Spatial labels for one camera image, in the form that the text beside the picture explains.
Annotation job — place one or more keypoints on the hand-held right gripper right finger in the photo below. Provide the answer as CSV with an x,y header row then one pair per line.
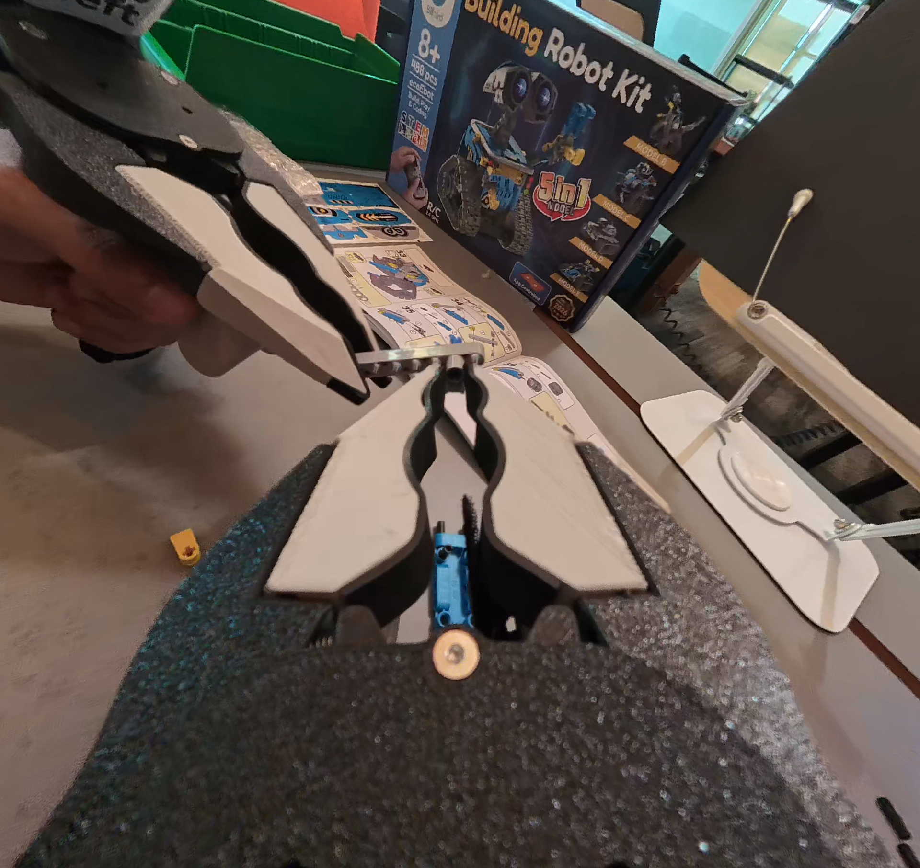
x,y
560,523

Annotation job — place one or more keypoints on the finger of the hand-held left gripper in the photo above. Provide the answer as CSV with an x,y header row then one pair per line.
x,y
244,271
287,228

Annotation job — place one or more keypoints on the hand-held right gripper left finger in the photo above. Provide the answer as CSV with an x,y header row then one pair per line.
x,y
345,516

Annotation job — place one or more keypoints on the yellow connector piece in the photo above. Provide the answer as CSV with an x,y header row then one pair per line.
x,y
185,546

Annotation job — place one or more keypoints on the long grey building beam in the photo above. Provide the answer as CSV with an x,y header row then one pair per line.
x,y
402,359

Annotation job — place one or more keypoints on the short grey connector piece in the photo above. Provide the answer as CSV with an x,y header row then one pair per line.
x,y
455,379

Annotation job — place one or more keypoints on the pile of small building pieces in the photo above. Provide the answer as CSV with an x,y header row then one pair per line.
x,y
895,821

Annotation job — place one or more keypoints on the person's left hand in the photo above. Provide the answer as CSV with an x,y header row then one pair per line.
x,y
86,286

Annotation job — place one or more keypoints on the clear plastic bag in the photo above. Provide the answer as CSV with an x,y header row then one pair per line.
x,y
280,156

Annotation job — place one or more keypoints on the blue sticker sheet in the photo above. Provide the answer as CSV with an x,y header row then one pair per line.
x,y
366,210

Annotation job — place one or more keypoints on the blue panel with black pins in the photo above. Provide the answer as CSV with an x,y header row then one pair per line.
x,y
451,580

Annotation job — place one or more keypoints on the green plastic bin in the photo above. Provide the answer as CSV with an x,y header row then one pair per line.
x,y
287,92

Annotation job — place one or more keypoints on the instruction booklet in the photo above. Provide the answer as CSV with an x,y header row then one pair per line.
x,y
431,307

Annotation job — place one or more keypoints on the white laptop stand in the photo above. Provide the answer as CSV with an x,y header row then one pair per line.
x,y
762,494

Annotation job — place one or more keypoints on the robot kit box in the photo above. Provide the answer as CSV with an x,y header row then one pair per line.
x,y
560,164

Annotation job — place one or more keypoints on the black chair with beige panel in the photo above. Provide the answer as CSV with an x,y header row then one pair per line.
x,y
618,6

